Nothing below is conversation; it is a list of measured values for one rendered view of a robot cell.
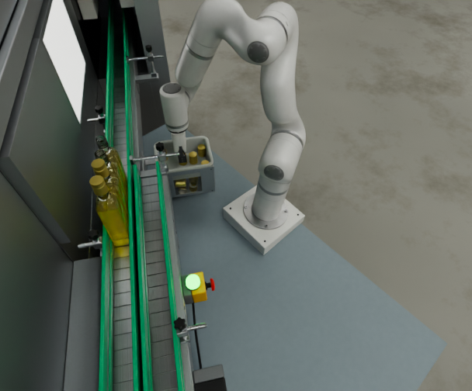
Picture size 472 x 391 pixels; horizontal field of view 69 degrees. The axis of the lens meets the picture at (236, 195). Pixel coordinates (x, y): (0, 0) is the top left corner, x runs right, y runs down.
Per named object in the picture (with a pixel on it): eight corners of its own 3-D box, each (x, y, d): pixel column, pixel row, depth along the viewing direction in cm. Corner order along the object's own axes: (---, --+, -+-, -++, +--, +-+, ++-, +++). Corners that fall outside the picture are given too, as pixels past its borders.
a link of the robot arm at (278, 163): (293, 177, 132) (310, 130, 113) (279, 212, 121) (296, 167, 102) (263, 167, 134) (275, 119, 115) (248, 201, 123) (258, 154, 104)
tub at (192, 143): (156, 156, 146) (153, 141, 139) (208, 149, 149) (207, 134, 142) (159, 187, 136) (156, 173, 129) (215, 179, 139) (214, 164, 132)
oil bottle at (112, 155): (114, 189, 119) (95, 144, 102) (131, 187, 119) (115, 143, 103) (114, 202, 115) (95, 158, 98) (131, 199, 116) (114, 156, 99)
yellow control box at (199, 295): (182, 285, 112) (180, 275, 106) (205, 280, 113) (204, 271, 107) (185, 305, 107) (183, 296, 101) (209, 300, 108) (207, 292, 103)
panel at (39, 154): (80, 64, 147) (46, -23, 120) (87, 64, 148) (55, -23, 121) (60, 243, 94) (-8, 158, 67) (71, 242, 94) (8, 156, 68)
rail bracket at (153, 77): (134, 88, 170) (123, 45, 152) (168, 84, 172) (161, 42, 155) (134, 94, 167) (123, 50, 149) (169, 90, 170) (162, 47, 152)
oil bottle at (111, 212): (114, 231, 108) (93, 189, 91) (133, 229, 109) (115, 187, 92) (114, 247, 105) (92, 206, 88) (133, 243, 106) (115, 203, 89)
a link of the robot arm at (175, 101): (171, 108, 127) (161, 123, 122) (166, 77, 117) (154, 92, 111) (192, 112, 126) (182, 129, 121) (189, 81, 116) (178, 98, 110)
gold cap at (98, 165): (95, 170, 93) (91, 159, 89) (109, 168, 93) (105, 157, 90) (95, 180, 90) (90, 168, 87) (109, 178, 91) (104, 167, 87)
